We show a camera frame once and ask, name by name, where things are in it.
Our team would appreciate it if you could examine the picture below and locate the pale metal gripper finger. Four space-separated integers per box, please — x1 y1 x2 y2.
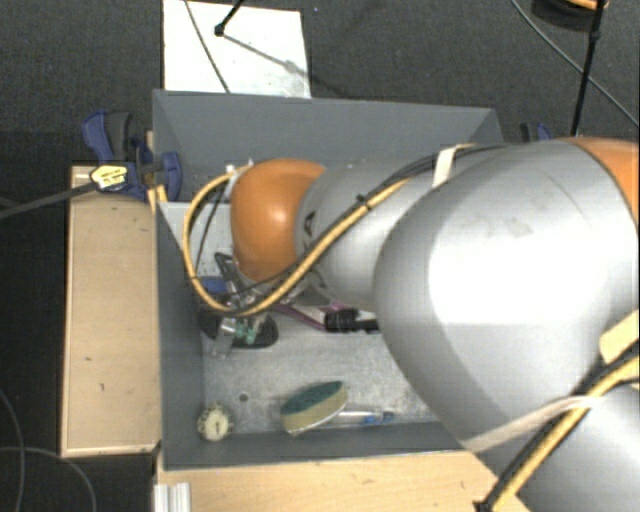
208 317 238 359

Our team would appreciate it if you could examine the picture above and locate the white round dial timer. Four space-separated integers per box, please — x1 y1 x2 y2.
196 402 236 442

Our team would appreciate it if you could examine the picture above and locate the green and yellow round sponge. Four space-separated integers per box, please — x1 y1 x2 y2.
278 380 350 437

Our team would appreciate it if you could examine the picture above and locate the pale wood board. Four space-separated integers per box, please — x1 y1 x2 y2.
59 164 164 459

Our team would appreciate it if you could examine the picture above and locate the clear and blue pen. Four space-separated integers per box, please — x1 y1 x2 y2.
324 409 397 428

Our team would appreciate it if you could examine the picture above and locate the grey metal bin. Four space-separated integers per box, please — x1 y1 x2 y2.
151 88 506 471

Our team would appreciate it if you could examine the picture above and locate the black cylinder on white bracket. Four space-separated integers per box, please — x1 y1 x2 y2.
295 303 380 335

